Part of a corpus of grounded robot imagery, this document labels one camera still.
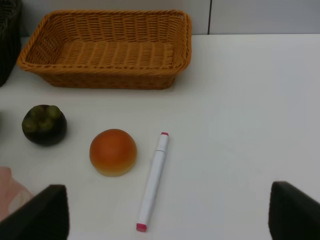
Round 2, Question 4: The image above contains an orange bread bun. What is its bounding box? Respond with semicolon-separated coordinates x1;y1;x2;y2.
89;129;138;177

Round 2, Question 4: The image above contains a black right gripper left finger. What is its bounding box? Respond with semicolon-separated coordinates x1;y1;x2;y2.
0;184;69;240

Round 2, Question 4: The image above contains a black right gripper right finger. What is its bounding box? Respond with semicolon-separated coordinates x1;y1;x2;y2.
268;181;320;240

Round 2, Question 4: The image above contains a white pink-tipped marker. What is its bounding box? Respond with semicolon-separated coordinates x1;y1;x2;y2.
136;132;169;233

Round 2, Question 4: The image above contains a pink lotion bottle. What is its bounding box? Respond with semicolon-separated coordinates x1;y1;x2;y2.
0;167;33;221

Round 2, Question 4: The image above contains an orange wicker basket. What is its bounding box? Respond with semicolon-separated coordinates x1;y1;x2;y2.
17;10;192;90

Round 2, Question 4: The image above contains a dark brown wicker basket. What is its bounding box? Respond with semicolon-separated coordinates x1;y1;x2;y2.
0;0;23;86

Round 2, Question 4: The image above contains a dark purple mangosteen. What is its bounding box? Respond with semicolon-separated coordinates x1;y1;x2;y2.
21;104;67;146

